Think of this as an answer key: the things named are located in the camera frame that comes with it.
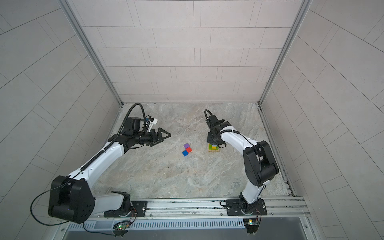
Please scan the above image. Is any left black cable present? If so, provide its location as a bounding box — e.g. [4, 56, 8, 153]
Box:
[29, 179, 136, 237]

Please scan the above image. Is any green wood block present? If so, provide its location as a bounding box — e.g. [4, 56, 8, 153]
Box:
[209, 145, 219, 151]

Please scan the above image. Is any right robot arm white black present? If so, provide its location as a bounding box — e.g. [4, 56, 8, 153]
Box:
[204, 110, 279, 216]

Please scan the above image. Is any controller board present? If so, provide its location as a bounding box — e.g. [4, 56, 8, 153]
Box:
[243, 219, 260, 234]
[113, 221, 132, 231]

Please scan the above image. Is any right controller board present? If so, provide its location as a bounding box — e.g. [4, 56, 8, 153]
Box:
[243, 219, 260, 234]

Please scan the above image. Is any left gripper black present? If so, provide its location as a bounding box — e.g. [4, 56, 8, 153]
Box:
[132, 128, 171, 146]

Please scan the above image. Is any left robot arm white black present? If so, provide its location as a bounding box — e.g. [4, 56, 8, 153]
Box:
[48, 118, 171, 224]

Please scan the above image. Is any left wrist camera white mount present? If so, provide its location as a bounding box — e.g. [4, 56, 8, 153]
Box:
[145, 116, 158, 133]

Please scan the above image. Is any aluminium mounting rail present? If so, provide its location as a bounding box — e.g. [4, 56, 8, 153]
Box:
[73, 197, 310, 223]

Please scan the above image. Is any blue wood cube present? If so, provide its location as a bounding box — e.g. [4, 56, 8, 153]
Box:
[182, 150, 189, 157]

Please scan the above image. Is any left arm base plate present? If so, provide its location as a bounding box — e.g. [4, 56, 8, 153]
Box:
[104, 201, 148, 218]

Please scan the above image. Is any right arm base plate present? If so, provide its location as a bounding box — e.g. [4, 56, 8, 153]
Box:
[220, 199, 268, 216]

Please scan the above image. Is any left controller board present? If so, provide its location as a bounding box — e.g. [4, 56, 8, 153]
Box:
[113, 221, 132, 231]

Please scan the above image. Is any perforated vent strip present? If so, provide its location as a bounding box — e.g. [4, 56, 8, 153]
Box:
[67, 219, 245, 232]

